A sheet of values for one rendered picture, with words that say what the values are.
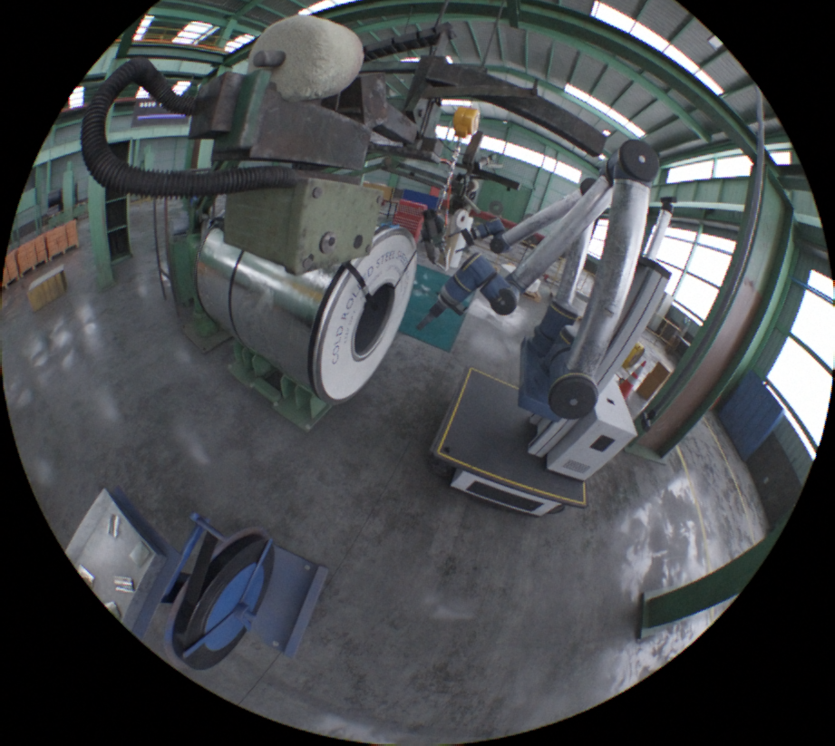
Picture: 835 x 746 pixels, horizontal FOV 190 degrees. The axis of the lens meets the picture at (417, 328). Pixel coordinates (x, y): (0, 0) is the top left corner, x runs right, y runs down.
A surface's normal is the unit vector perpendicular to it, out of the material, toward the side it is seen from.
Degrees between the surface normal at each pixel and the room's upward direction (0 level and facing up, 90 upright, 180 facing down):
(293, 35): 112
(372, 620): 0
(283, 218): 88
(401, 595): 0
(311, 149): 90
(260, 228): 88
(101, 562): 0
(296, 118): 90
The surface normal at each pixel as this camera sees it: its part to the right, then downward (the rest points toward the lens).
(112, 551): 0.25, -0.83
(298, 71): -0.21, 0.77
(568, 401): -0.46, 0.36
